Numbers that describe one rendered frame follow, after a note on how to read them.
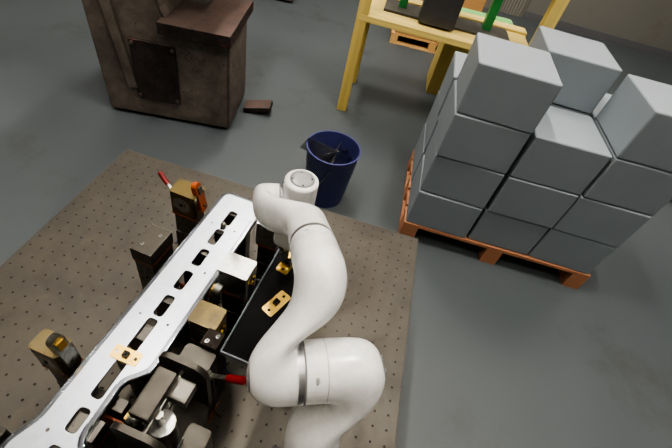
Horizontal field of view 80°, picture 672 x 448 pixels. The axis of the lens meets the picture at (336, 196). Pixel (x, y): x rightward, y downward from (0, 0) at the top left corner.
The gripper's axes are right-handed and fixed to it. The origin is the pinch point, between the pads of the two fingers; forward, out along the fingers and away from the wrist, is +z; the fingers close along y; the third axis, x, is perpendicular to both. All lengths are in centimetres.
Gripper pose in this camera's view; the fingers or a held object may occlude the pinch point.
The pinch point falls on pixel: (288, 257)
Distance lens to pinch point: 120.1
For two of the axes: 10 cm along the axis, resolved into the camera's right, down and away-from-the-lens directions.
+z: -1.8, 7.0, 6.9
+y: -8.8, -4.2, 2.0
